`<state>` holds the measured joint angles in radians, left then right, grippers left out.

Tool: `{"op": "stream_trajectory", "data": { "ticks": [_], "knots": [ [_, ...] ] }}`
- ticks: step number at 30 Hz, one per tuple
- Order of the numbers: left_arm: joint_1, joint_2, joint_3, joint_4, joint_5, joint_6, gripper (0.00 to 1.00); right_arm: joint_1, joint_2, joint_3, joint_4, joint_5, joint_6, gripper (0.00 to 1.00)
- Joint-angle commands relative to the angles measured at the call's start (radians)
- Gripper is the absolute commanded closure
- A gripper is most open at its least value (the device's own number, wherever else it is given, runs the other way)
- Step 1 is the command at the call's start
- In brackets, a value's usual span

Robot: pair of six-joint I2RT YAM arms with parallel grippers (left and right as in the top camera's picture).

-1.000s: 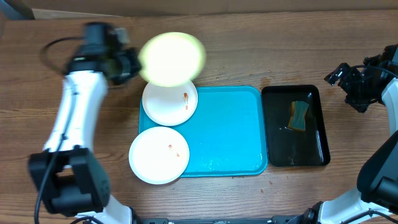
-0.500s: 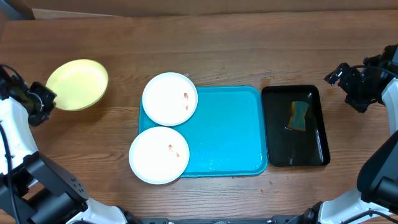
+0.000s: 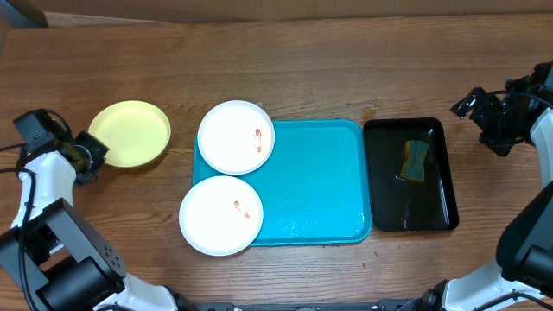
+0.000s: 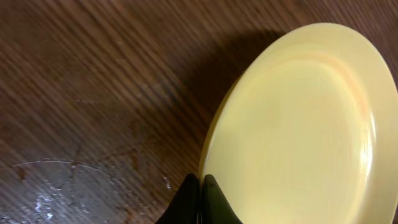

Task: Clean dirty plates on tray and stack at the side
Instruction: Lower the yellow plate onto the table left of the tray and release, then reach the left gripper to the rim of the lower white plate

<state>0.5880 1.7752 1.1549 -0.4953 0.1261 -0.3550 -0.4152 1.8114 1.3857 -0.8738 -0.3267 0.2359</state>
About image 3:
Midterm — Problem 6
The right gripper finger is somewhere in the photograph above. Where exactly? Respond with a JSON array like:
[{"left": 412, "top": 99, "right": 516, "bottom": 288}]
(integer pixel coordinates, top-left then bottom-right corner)
[
  {"left": 479, "top": 133, "right": 513, "bottom": 157},
  {"left": 450, "top": 87, "right": 486, "bottom": 120}
]

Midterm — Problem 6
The yellow-green rimmed plate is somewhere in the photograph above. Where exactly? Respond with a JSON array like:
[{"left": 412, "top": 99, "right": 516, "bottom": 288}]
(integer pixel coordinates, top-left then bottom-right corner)
[{"left": 88, "top": 100, "right": 171, "bottom": 168}]

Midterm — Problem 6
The green yellow sponge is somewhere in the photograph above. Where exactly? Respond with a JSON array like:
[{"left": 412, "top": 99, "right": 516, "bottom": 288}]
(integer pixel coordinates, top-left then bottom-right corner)
[{"left": 399, "top": 140, "right": 429, "bottom": 182}]

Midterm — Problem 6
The white plate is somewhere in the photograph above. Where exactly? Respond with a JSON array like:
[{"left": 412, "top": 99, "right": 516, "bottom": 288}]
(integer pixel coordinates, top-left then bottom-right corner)
[
  {"left": 179, "top": 175, "right": 264, "bottom": 257},
  {"left": 197, "top": 100, "right": 276, "bottom": 175}
]

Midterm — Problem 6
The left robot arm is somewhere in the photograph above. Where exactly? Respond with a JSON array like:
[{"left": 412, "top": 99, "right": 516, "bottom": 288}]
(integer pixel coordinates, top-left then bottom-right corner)
[{"left": 1, "top": 128, "right": 194, "bottom": 310}]

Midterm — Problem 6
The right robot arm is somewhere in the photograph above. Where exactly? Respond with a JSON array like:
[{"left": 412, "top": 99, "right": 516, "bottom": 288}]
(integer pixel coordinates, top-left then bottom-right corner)
[{"left": 401, "top": 74, "right": 552, "bottom": 310}]

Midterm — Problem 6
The black plastic tray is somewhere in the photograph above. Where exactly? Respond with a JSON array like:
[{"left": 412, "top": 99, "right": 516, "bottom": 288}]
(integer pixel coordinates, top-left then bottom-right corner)
[{"left": 363, "top": 117, "right": 460, "bottom": 232}]

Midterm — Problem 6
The teal plastic tray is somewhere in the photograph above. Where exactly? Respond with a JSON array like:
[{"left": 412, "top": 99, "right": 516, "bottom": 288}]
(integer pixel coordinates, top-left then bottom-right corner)
[{"left": 193, "top": 119, "right": 372, "bottom": 246}]

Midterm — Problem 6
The right black cable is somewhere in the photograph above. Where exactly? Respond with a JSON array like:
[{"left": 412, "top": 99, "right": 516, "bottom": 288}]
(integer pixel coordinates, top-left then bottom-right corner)
[{"left": 487, "top": 84, "right": 553, "bottom": 111}]

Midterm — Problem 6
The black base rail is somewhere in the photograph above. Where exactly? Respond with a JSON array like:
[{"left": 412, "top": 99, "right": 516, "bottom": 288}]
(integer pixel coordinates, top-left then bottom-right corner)
[{"left": 194, "top": 299, "right": 418, "bottom": 311}]

